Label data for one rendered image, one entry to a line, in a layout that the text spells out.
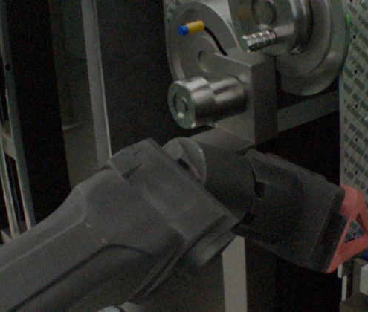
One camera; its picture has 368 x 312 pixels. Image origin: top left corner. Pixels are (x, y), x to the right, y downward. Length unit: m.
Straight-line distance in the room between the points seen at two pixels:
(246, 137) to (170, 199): 0.23
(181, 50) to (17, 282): 0.48
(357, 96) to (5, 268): 0.37
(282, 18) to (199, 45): 0.16
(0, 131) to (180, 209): 0.52
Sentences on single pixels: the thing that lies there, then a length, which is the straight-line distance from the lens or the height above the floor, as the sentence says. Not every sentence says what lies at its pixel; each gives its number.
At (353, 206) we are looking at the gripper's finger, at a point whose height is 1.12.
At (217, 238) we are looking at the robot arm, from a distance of 0.53.
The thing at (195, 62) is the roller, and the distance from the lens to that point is 0.83.
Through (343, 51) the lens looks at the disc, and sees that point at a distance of 0.66.
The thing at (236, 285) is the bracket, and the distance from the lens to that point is 0.81.
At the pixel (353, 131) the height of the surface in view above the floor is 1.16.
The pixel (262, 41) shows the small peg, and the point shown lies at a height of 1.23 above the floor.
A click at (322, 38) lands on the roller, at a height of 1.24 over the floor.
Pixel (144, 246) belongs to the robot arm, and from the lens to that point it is 0.47.
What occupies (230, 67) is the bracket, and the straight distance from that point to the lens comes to 0.73.
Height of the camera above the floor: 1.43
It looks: 24 degrees down
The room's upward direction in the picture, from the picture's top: 5 degrees counter-clockwise
